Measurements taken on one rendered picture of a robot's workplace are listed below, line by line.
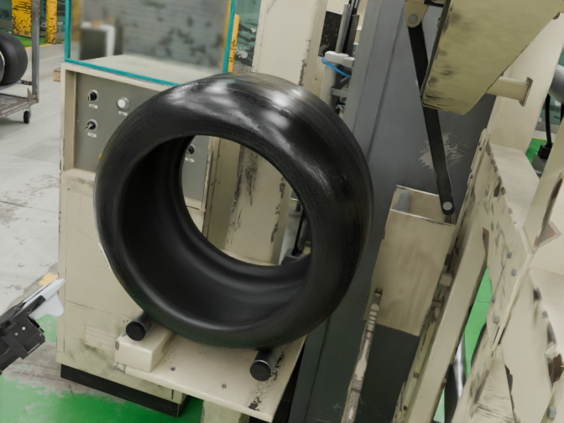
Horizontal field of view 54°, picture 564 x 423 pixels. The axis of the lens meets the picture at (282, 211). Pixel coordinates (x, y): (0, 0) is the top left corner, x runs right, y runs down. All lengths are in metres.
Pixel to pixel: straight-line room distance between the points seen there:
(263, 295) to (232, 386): 0.23
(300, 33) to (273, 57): 0.08
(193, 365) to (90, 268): 0.92
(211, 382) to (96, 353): 1.11
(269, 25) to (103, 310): 1.30
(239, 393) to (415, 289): 0.46
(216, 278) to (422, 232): 0.50
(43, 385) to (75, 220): 0.74
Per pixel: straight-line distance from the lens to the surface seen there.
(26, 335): 1.20
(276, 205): 1.40
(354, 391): 1.02
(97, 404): 2.41
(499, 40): 0.68
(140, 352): 1.26
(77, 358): 2.40
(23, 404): 2.44
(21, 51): 5.55
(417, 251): 1.31
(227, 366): 1.33
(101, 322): 2.24
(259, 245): 1.45
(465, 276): 1.35
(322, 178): 0.96
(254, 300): 1.36
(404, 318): 1.39
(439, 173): 1.25
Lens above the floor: 1.63
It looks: 22 degrees down
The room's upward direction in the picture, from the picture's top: 10 degrees clockwise
